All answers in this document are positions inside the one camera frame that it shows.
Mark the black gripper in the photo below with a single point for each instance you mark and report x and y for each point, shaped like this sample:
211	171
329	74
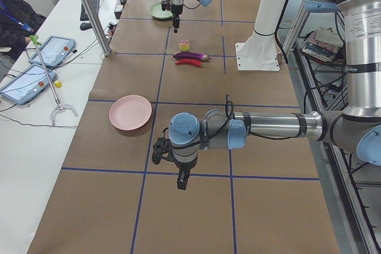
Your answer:
176	11
184	168

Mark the pink green peach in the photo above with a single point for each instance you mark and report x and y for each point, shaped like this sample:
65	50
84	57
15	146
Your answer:
184	45

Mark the green plate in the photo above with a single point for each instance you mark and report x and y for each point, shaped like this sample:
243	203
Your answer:
159	13

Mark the purple eggplant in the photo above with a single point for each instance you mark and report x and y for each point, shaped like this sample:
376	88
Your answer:
191	55

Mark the red chili pepper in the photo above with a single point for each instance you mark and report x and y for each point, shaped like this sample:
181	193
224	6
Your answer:
193	62

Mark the orange black electronics box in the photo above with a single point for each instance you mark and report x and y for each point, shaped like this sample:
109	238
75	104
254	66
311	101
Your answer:
111	28

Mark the pink plate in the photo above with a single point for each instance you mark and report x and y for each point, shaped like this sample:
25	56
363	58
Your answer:
130	112

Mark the black computer mouse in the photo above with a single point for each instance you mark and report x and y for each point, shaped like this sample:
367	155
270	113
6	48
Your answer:
85	26

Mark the upper teach pendant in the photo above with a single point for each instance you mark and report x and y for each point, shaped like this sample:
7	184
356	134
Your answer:
55	50

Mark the teach pendant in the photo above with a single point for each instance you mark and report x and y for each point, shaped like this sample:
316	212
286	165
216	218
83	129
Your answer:
26	86
55	50

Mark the small yellow toy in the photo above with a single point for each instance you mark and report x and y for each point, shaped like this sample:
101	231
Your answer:
58	84

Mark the metal reacher grabber tool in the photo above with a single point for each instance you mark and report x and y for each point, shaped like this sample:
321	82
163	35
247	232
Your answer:
60	107

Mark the stack of books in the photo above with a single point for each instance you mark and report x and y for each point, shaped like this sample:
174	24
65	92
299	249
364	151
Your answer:
322	44

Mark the person in dark jacket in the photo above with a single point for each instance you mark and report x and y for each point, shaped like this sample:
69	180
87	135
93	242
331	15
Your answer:
18	22

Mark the lower teach pendant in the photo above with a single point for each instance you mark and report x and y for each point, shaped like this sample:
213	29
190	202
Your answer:
26	86

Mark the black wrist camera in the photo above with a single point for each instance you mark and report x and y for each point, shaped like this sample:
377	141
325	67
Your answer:
166	5
161	151

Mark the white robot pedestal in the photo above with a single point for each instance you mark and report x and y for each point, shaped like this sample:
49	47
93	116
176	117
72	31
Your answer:
259	52

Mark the aluminium frame post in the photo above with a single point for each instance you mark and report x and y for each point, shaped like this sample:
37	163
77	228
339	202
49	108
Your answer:
96	26

